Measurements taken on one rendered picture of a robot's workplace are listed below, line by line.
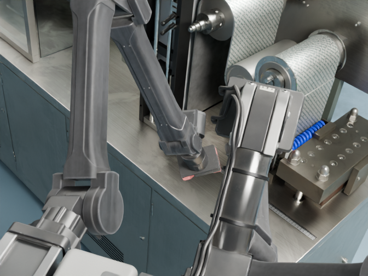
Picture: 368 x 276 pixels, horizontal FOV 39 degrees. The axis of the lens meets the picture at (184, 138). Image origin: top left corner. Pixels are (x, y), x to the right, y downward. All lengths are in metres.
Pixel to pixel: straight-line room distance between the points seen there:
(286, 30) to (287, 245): 0.75
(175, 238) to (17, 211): 1.22
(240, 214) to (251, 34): 1.15
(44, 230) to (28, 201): 2.11
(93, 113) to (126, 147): 0.92
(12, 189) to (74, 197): 2.11
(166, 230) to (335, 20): 0.88
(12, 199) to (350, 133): 1.78
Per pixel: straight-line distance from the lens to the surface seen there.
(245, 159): 0.56
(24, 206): 2.83
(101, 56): 0.88
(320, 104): 1.73
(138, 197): 1.85
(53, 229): 0.76
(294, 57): 1.53
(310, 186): 1.57
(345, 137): 1.76
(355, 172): 1.68
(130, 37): 1.00
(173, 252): 1.85
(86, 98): 0.85
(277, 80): 1.49
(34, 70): 2.14
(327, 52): 1.63
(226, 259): 0.56
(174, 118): 1.13
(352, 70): 1.79
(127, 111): 1.91
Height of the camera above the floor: 2.07
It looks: 40 degrees down
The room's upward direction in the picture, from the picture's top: 6 degrees clockwise
